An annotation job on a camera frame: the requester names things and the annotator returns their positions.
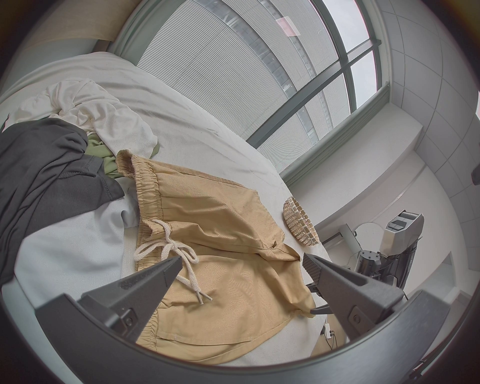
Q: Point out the white garment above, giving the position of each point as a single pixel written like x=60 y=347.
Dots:
x=112 y=116

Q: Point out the green garment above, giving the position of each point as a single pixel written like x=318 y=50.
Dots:
x=99 y=157

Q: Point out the black garment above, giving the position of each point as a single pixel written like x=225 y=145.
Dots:
x=45 y=180

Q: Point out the mustard yellow shorts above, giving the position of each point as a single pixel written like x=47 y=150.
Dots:
x=225 y=232

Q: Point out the bed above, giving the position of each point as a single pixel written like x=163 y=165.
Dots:
x=210 y=150

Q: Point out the pale grey garment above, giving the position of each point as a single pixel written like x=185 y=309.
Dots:
x=75 y=247

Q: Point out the round woven basket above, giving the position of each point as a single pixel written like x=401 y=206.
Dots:
x=298 y=221

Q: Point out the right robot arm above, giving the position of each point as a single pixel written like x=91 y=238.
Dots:
x=401 y=232

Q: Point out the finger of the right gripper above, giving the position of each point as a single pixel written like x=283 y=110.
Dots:
x=321 y=310
x=315 y=289

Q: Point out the window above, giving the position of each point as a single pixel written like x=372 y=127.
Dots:
x=225 y=56

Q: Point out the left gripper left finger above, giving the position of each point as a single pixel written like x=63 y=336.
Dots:
x=127 y=300

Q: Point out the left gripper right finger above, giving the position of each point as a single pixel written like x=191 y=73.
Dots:
x=352 y=300

